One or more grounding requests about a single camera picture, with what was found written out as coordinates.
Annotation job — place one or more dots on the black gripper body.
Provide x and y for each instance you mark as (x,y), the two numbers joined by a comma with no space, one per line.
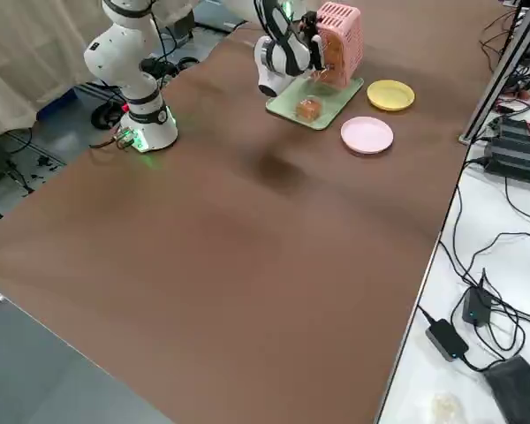
(309,26)

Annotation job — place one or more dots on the bread pack clear wrapper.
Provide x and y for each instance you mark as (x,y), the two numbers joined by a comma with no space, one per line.
(309,109)
(332,57)

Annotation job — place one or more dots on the small pink slatted basket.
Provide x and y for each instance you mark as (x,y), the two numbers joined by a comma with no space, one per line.
(346,44)

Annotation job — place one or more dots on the green rectangular tray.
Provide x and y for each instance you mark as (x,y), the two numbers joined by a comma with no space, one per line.
(331,110)

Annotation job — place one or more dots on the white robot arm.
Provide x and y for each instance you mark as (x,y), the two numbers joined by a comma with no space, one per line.
(132,53)

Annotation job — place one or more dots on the yellow round plate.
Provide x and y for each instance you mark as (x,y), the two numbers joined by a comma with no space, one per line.
(391,95)

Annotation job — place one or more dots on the white round plate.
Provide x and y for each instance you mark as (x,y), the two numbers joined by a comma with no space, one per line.
(366,134)

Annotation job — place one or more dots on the black power supply unit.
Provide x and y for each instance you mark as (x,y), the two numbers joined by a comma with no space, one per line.
(517,163)
(523,130)

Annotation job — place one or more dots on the beige curtain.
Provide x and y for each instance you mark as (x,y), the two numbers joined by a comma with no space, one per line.
(26,53)

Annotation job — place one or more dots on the black upright power adaptor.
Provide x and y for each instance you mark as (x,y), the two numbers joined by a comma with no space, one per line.
(474,309)

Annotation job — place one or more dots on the black flat power adaptor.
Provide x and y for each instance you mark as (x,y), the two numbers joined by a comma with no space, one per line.
(446,338)

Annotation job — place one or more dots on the pale round packet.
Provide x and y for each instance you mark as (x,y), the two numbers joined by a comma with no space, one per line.
(446,405)

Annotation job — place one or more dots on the black fabric pouch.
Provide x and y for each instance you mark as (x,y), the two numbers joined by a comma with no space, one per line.
(517,388)

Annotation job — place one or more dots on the aluminium frame post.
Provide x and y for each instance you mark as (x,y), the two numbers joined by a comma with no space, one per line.
(499,70)

